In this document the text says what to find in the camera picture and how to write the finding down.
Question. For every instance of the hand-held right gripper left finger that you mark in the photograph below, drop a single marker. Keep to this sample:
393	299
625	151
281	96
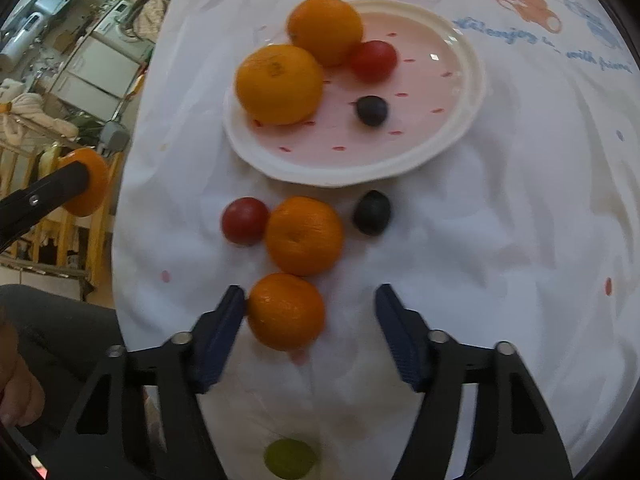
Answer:
222	340

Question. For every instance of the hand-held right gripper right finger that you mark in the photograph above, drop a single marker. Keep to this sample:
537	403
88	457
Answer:
400	340

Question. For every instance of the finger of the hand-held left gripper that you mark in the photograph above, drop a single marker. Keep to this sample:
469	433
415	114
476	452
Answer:
40	199

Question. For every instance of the large orange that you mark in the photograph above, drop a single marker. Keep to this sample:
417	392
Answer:
95	185
279	84

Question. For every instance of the small tangerine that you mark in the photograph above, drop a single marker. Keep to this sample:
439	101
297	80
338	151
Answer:
325	30
286	311
304	235

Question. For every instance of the pink strawberry plate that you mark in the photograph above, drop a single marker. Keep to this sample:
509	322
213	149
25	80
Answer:
400	125

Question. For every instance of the dark purple plum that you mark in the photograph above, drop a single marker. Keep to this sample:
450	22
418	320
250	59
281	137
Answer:
372	110
371	212

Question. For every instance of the red plum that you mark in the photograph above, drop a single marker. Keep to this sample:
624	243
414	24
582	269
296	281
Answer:
372	60
245	220

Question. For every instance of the person's right hand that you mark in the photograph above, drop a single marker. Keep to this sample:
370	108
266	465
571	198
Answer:
17	385

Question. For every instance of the wooden rack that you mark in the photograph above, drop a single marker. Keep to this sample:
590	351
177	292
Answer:
65	255

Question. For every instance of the cream hanging cloth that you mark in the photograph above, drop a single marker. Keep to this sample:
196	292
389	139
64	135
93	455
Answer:
35	107

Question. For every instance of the grey mop head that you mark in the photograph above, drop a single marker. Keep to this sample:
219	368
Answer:
114	136

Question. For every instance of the white floor cabinet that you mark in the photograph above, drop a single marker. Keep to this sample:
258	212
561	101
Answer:
100	77

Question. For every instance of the green plum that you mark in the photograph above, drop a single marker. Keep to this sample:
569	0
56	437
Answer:
290	457

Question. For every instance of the white water heater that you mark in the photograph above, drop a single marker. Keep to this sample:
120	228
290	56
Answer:
25	35

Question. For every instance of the silver range hood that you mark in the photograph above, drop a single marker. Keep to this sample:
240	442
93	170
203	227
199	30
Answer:
50	2

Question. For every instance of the white washing machine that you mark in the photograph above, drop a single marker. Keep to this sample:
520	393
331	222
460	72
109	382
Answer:
116	17

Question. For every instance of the floral cloth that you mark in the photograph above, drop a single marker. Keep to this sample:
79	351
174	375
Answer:
150	15

